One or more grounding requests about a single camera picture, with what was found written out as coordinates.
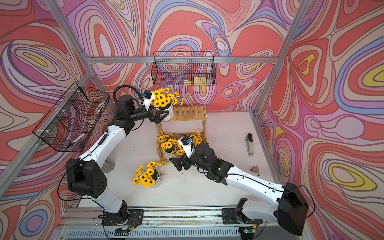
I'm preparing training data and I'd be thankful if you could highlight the black wire basket back wall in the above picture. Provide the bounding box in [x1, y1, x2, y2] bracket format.
[151, 50, 217, 87]

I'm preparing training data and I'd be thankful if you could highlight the metal binder clip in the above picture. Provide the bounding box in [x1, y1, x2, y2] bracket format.
[250, 165, 260, 177]

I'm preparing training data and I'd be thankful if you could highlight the white marker in basket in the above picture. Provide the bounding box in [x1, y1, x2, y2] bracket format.
[67, 133, 85, 148]

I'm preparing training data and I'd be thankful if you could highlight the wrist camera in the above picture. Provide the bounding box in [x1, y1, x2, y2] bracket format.
[142, 90, 156, 111]
[178, 135, 195, 158]

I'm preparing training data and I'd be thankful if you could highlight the sunflower pot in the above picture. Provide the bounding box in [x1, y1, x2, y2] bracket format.
[157, 131, 178, 160]
[133, 161, 167, 188]
[178, 131, 203, 153]
[151, 88, 184, 121]

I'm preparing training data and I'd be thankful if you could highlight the white and black stapler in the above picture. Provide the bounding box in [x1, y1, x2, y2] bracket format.
[245, 133, 254, 156]

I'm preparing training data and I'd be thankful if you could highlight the clear cup of pencils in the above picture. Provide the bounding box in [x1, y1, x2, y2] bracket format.
[102, 158, 116, 174]

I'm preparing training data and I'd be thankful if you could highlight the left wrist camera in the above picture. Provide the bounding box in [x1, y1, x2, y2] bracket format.
[142, 90, 156, 111]

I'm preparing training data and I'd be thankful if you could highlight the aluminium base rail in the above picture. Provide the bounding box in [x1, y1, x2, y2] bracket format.
[59, 205, 307, 240]

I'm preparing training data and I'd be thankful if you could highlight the black wire basket left wall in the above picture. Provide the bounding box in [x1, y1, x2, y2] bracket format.
[33, 83, 110, 153]

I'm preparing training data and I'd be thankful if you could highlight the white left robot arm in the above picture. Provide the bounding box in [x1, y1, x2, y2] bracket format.
[66, 92, 169, 226]

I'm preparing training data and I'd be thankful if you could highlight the yellow sticky notes pad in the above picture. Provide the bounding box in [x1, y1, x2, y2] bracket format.
[184, 77, 208, 86]

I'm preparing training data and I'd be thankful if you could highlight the black wire basket wall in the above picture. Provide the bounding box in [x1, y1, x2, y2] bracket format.
[151, 50, 217, 87]
[33, 83, 110, 153]

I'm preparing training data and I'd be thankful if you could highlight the wooden two-tier shelf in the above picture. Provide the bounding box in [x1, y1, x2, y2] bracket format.
[156, 106, 208, 162]

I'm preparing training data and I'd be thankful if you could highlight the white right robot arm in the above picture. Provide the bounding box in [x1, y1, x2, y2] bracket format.
[170, 143, 309, 236]

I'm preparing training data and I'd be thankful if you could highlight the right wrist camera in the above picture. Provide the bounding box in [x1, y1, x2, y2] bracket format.
[178, 135, 195, 158]

